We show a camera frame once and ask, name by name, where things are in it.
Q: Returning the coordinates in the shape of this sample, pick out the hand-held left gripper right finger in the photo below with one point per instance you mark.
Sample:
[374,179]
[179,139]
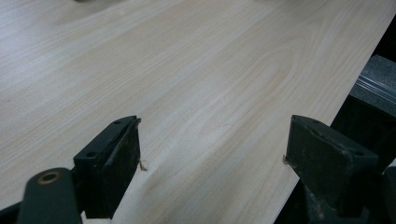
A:
[327,168]

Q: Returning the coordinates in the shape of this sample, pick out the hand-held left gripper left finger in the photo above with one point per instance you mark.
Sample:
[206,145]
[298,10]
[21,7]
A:
[107,174]

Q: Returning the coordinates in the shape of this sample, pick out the grey metal stand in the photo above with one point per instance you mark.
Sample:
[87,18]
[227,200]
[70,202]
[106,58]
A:
[375,84]

